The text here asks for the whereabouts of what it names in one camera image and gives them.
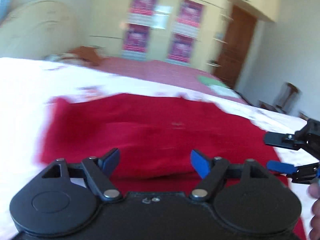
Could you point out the lower right purple poster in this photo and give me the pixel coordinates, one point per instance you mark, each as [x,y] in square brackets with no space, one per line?
[180,49]

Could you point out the lower left purple poster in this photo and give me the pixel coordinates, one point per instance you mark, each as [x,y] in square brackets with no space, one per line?
[135,42]

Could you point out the white floral bed sheet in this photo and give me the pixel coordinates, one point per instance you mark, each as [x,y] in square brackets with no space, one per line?
[29,86]

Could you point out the brown wooden door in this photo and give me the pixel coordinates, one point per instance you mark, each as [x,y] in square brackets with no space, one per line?
[237,41]

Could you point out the purple poster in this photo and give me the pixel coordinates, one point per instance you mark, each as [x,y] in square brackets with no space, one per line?
[188,19]
[180,49]
[141,12]
[135,42]

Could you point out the white folded cloth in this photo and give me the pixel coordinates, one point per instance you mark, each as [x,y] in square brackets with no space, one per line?
[224,91]

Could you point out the cream round headboard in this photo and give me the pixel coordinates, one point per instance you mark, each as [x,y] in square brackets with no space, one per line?
[38,29]

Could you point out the cream wardrobe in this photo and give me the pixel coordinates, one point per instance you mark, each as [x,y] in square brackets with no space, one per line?
[109,21]

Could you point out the upper right purple poster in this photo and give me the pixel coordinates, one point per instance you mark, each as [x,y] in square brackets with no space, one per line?
[188,19]

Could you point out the orange striped pillow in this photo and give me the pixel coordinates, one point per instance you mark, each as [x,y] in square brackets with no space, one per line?
[94,56]

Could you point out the person's right hand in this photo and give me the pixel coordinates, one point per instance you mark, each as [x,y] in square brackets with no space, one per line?
[314,192]

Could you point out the green folded cloth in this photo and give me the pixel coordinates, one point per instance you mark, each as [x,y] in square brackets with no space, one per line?
[208,81]

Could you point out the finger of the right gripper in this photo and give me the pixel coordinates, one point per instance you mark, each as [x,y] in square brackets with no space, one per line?
[287,141]
[305,174]

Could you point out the floral patterned pillow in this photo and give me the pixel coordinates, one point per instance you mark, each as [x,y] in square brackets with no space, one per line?
[59,57]

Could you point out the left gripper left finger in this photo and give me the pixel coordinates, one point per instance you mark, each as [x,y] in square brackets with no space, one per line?
[106,164]

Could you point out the red knit sweater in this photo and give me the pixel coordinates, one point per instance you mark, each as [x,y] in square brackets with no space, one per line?
[154,192]

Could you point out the upper left purple poster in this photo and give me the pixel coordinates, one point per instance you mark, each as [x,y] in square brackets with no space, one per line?
[141,12]

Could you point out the dark wooden chair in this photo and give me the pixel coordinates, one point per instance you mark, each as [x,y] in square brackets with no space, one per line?
[284,101]

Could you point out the pink checked bed cover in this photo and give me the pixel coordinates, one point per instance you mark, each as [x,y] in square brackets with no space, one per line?
[160,72]

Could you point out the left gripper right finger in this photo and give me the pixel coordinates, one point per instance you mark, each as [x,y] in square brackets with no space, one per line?
[203,164]

